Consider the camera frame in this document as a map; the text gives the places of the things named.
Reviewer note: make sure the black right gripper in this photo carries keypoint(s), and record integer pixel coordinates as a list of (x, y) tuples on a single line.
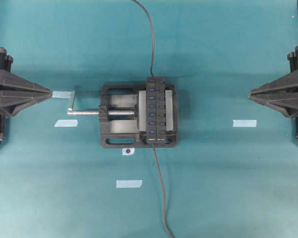
[(287, 107)]

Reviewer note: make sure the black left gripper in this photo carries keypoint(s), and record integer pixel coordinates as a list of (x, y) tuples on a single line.
[(12, 104)]

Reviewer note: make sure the black multiport USB hub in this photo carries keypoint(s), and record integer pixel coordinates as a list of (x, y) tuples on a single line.
[(156, 111)]

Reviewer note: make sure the blue tape near crank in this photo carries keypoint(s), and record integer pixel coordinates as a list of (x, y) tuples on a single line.
[(61, 94)]

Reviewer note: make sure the blue tape left lower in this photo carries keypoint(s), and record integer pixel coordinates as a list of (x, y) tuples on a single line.
[(66, 123)]

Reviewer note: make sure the blue tape right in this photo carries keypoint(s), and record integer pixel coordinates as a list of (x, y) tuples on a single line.
[(244, 123)]

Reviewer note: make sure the black bench vise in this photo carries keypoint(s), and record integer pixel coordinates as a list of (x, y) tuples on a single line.
[(122, 116)]

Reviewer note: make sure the tape with black dot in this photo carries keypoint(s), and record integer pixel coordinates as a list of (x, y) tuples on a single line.
[(128, 151)]

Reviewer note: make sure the blue tape bottom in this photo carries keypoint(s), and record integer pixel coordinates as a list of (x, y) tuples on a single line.
[(129, 183)]

